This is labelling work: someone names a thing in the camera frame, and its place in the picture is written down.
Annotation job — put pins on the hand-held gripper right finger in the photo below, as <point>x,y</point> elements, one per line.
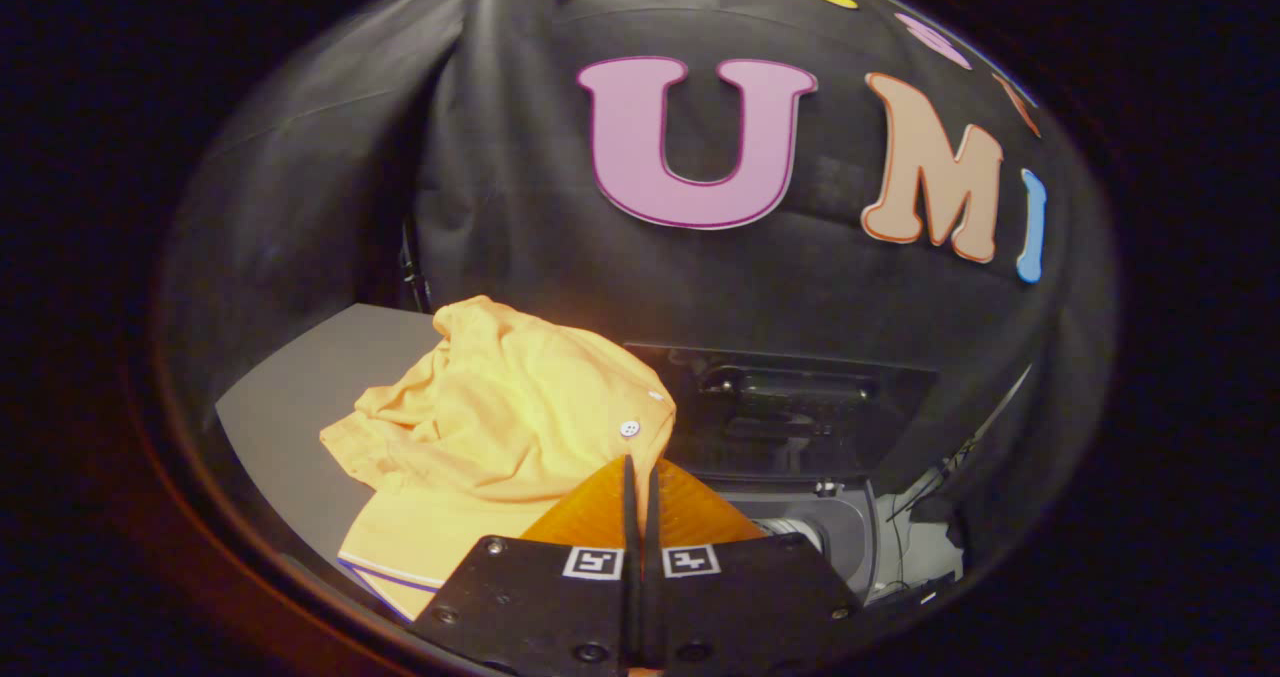
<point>750,607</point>

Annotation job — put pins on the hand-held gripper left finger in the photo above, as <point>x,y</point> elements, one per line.
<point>530,607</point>

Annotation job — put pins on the grey washing machine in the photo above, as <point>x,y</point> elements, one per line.
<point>845,532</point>

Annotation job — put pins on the orange polo shirt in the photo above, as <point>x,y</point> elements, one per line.
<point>500,427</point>

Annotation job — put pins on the dark washing machine lid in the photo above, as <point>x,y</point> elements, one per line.
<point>780,407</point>

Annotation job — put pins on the dark cabinet with white door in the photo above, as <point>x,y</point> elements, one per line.
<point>290,407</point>

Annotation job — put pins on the black backdrop cloth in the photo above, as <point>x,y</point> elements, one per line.
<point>540,217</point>

